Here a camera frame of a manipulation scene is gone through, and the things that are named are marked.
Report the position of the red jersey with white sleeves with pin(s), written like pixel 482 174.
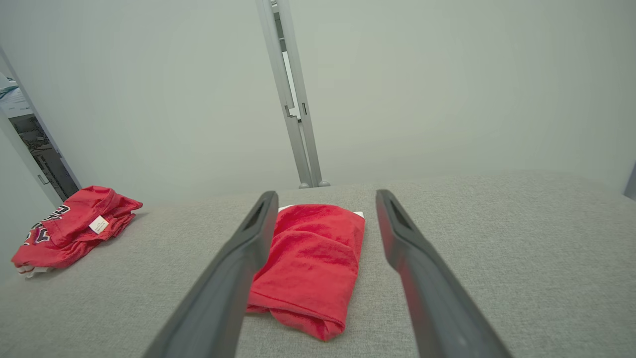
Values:
pixel 114 204

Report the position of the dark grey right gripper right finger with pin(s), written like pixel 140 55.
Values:
pixel 432 288

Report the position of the red shorts with white stripe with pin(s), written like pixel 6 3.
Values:
pixel 313 268

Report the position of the grey metal partition post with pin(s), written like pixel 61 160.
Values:
pixel 298 149

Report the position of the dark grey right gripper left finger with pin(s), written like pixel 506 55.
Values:
pixel 223 278

